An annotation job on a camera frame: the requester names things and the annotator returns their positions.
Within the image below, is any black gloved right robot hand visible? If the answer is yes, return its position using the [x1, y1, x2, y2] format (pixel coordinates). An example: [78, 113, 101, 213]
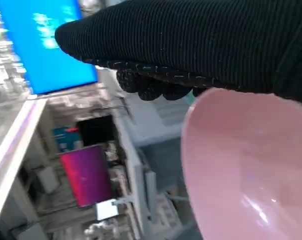
[54, 0, 302, 106]

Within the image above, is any pink bowl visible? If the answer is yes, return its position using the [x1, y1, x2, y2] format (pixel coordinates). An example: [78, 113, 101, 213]
[180, 87, 302, 240]

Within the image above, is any white mesh cabinet unit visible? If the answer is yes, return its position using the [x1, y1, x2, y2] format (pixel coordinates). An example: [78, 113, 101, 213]
[130, 99, 191, 240]

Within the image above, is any blue screen monitor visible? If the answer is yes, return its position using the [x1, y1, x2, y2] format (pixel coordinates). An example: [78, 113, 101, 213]
[0, 0, 99, 96]

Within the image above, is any purple screen monitor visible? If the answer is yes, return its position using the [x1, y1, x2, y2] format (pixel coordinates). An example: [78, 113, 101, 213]
[58, 144, 114, 209]

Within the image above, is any blue wall poster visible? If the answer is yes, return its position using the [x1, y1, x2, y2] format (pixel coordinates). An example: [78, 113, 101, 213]
[52, 125, 80, 153]

